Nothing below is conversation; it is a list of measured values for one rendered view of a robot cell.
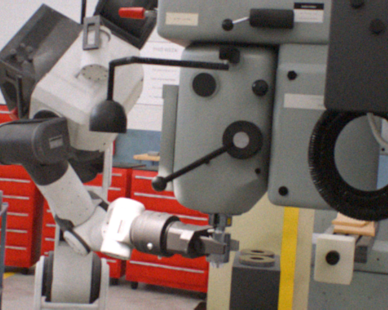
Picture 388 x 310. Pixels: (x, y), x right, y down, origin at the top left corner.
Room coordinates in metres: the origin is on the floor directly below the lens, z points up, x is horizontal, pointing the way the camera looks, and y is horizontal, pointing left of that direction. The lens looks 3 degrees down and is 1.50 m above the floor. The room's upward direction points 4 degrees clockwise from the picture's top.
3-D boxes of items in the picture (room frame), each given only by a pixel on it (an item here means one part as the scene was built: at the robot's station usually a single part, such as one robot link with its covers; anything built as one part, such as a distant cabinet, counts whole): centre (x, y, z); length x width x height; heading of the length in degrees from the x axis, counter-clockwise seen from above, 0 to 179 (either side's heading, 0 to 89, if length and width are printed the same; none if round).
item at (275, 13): (1.36, -0.10, 1.66); 0.12 x 0.04 x 0.04; 78
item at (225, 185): (1.50, -0.07, 1.47); 0.21 x 0.19 x 0.32; 168
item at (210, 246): (1.48, -0.05, 1.24); 0.06 x 0.02 x 0.03; 59
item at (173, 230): (1.55, 0.01, 1.24); 0.13 x 0.12 x 0.10; 149
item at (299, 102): (1.46, -0.26, 1.47); 0.24 x 0.19 x 0.26; 168
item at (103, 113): (1.47, 0.16, 1.48); 0.07 x 0.07 x 0.06
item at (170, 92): (1.53, 0.04, 1.45); 0.04 x 0.04 x 0.21; 78
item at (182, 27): (1.50, -0.11, 1.68); 0.34 x 0.24 x 0.10; 78
